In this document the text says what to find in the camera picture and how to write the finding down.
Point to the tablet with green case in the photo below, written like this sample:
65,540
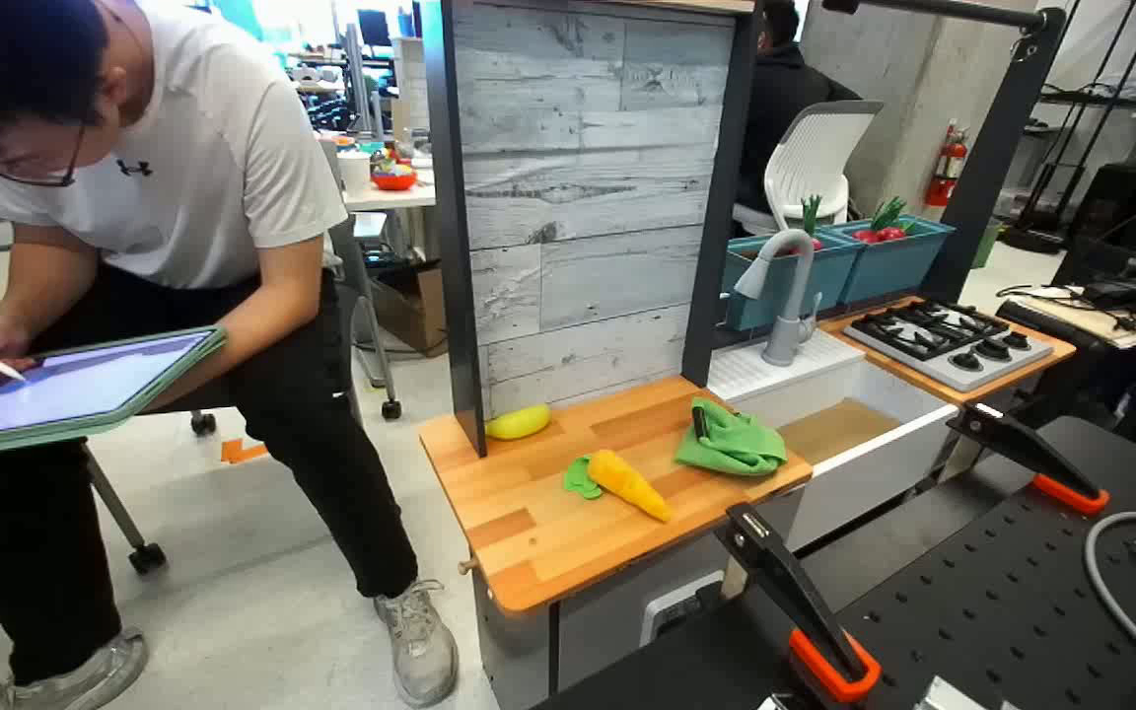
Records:
60,393

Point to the green cloth towel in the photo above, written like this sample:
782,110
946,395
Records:
727,443

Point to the person left forearm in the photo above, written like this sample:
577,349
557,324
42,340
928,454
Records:
253,315

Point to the person right forearm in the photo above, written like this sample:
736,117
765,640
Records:
50,282

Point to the black stool leg with caster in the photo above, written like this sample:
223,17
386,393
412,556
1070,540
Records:
119,515

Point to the person in white shirt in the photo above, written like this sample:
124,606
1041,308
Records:
214,157

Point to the white cup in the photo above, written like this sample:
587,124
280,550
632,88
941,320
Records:
352,170

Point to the cardboard box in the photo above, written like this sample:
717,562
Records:
412,306

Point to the white background table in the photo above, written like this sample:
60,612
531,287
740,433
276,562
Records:
390,199

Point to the red bowl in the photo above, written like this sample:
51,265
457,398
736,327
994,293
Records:
394,177

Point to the yellow toy banana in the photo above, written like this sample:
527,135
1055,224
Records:
519,423

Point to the gray wood plank backsplash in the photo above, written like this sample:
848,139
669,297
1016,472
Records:
582,199

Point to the orange plush toy carrot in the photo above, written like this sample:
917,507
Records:
629,485

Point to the gray toy kitchen cabinet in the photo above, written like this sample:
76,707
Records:
591,616

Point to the gray toy faucet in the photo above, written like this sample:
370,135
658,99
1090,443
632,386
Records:
795,308

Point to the person in black clothes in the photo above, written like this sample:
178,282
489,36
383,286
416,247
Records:
777,102

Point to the blue plastic bin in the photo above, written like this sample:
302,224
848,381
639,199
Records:
828,272
896,262

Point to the white chair shell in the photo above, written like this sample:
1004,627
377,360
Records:
815,155

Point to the white toy sink basin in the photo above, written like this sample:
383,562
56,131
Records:
855,465

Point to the red and green toy vegetable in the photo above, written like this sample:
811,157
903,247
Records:
883,222

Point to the toy gas stove top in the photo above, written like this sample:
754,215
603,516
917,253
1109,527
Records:
946,343

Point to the red fire extinguisher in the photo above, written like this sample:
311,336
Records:
946,164

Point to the wooden stove board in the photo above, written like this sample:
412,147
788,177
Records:
1055,351

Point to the black equipment stack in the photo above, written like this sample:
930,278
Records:
1120,236

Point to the thick black backsplash post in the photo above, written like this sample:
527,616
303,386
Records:
453,222

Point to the black metal frame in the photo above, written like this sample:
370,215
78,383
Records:
1008,124

